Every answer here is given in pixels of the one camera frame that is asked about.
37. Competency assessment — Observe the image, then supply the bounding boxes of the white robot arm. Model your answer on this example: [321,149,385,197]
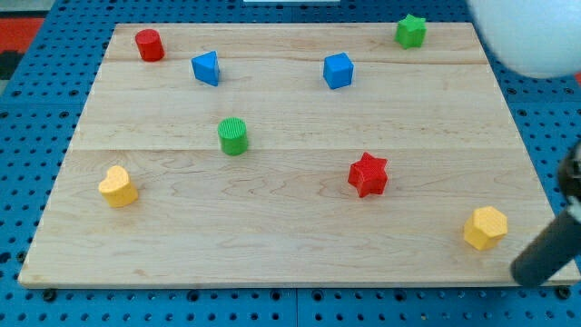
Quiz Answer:
[468,0,580,78]

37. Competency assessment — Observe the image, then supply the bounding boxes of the yellow heart block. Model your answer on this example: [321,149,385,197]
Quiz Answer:
[98,165,139,208]

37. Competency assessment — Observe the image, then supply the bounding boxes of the yellow hexagon block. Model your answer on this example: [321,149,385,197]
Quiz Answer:
[463,206,508,251]

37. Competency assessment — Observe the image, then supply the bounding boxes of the wooden board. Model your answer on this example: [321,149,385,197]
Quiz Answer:
[18,23,554,289]

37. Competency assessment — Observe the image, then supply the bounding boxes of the green cylinder block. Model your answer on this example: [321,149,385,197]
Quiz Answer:
[217,117,248,156]

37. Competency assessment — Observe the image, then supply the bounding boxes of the red star block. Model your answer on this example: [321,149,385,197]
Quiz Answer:
[348,152,389,198]

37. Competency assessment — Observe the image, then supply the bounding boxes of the blue cube block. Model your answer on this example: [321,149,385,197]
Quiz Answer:
[323,53,354,89]

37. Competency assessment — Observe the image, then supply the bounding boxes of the blue triangle block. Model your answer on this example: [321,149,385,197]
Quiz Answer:
[191,51,220,86]

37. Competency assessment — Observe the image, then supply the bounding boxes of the green star block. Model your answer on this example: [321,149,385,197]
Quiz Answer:
[394,14,427,49]

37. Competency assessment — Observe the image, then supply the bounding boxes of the red cylinder block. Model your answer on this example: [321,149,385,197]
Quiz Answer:
[134,29,165,62]

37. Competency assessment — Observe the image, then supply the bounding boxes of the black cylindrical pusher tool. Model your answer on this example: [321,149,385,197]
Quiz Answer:
[510,142,580,287]

